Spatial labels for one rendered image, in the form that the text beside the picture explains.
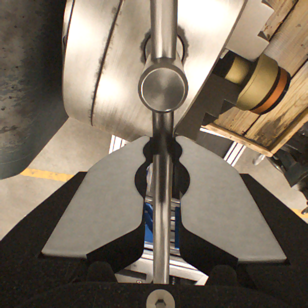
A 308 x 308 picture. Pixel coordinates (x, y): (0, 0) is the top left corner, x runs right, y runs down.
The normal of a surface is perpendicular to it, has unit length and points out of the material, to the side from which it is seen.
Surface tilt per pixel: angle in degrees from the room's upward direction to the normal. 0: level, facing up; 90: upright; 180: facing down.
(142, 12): 14
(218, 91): 51
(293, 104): 0
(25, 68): 64
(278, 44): 0
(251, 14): 9
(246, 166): 0
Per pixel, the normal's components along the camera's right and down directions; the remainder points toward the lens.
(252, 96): -0.16, 0.72
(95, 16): -0.04, 0.51
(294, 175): -0.91, -0.36
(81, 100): -0.25, 0.84
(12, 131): 0.71, 0.64
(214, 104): 0.26, -0.18
